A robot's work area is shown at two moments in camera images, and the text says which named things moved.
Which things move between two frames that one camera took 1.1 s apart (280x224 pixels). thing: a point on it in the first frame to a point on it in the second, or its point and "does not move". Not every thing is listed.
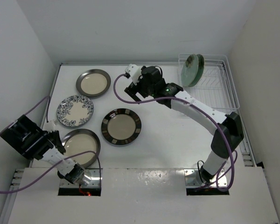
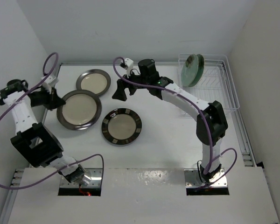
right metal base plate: (192, 179) does not move
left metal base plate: (92, 178) does not move
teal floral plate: (81, 140) to (82, 109)
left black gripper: (56, 141) to (53, 101)
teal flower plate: (190, 70) does not move
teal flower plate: (201, 65) does not move
